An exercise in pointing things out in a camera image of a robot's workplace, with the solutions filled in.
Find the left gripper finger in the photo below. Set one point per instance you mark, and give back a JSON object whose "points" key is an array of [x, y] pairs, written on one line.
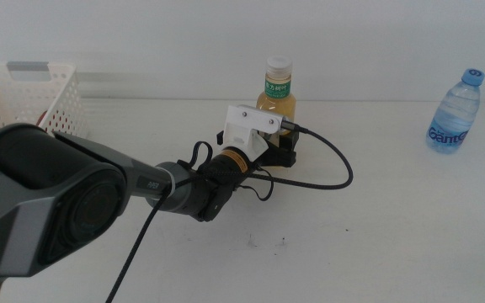
{"points": [[291, 141]]}

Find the yellow tea bottle green label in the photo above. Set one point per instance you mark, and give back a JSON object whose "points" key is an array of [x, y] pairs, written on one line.
{"points": [[277, 97]]}

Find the clear water bottle blue cap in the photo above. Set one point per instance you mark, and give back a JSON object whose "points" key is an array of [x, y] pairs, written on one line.
{"points": [[455, 118]]}

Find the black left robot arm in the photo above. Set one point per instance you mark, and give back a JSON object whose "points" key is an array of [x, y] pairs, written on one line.
{"points": [[36, 189]]}

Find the white perforated plastic basket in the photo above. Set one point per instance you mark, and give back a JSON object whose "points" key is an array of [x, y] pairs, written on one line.
{"points": [[63, 101]]}

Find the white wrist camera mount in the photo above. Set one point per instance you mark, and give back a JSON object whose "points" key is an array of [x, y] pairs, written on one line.
{"points": [[246, 126]]}

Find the pale grey wall trunking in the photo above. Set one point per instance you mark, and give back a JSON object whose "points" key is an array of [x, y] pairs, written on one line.
{"points": [[141, 86]]}

